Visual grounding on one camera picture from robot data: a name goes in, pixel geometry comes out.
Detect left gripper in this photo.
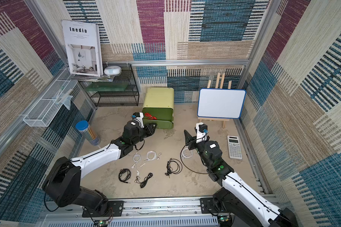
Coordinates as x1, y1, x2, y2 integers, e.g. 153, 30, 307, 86
130, 122, 157, 147

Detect red earphones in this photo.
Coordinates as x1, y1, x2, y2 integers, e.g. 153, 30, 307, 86
144, 113, 157, 120

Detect green drawer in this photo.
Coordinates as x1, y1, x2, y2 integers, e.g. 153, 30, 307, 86
142, 107, 174, 129

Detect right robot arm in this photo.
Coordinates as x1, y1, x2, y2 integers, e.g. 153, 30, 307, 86
184, 131, 298, 227

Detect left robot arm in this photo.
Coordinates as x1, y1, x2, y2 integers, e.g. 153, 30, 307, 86
42, 120, 157, 217

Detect white earphones right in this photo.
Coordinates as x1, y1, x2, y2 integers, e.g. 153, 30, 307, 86
181, 148, 193, 159

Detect green drawer cabinet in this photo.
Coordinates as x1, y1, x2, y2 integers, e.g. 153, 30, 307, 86
143, 87, 174, 111

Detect white earphones middle coil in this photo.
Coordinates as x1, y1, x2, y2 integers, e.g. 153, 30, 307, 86
141, 150, 162, 166

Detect white earphones coil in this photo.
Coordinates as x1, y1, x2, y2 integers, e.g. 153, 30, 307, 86
131, 152, 143, 168
141, 150, 162, 166

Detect black earphones right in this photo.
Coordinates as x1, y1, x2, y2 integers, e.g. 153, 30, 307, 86
165, 158, 183, 177

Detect black earphones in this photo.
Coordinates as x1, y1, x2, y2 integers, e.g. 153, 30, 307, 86
135, 173, 153, 188
165, 158, 183, 177
118, 168, 131, 183

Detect white earphones left coil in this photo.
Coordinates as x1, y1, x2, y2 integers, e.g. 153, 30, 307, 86
131, 152, 143, 168

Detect black earphones left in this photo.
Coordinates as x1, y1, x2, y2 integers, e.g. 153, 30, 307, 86
118, 168, 131, 183

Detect black earphones middle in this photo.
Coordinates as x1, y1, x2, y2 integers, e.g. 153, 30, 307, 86
135, 173, 153, 188

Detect white calculator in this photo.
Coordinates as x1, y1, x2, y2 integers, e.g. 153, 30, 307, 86
227, 135, 242, 160

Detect blue framed whiteboard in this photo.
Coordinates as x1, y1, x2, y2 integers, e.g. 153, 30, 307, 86
197, 89, 246, 119

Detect pencil cup blue lid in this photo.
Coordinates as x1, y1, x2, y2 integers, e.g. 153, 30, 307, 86
75, 120, 101, 146

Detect green tray on shelf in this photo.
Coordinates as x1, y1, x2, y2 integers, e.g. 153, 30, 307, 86
85, 82, 129, 92

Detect white oval box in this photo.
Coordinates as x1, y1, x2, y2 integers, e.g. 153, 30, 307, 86
104, 66, 122, 76

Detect Inedia magazine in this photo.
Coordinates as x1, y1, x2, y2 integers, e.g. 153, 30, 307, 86
62, 20, 103, 77

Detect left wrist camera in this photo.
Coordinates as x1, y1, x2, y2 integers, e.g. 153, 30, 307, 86
131, 112, 144, 128

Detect black wire mesh shelf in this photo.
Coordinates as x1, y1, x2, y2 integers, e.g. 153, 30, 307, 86
76, 64, 140, 107

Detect white wire basket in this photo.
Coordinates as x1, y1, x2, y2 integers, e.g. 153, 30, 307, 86
23, 70, 77, 127

